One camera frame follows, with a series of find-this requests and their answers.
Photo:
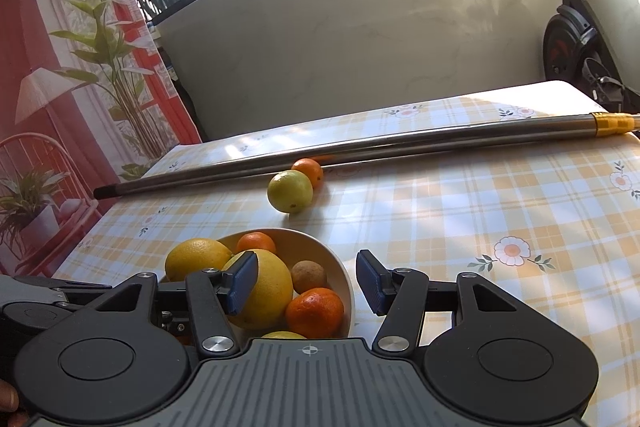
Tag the black exercise bike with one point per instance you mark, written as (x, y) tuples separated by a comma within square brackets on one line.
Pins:
[(565, 47)]

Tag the large yellow grapefruit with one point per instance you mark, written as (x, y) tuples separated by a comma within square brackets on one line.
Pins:
[(197, 259)]

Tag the tangerine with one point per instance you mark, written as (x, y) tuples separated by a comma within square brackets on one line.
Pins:
[(310, 169), (315, 312), (256, 242)]

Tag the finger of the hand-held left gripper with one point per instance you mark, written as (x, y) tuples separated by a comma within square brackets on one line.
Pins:
[(75, 285)]

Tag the yellow lemon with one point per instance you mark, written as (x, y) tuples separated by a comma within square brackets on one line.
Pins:
[(272, 292), (283, 335)]

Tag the person's left hand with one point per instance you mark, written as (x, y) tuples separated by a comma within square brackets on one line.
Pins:
[(7, 397)]

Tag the yellow-green lemon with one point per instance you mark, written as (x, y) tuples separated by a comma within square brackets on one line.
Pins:
[(290, 191)]

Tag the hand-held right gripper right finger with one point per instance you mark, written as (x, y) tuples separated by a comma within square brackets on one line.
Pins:
[(370, 279)]

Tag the beige bowl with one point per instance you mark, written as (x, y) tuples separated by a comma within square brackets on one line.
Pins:
[(331, 267)]

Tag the brown kiwi fruit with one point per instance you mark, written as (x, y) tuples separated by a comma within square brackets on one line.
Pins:
[(308, 276)]

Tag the steel pole with gold end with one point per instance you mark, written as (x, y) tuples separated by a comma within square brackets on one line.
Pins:
[(400, 142)]

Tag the checked floral tablecloth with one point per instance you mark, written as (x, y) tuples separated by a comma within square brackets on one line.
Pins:
[(475, 207)]

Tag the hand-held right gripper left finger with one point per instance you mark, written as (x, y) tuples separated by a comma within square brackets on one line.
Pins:
[(245, 279)]

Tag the printed wall hanging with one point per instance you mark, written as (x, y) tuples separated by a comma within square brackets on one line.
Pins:
[(50, 57)]

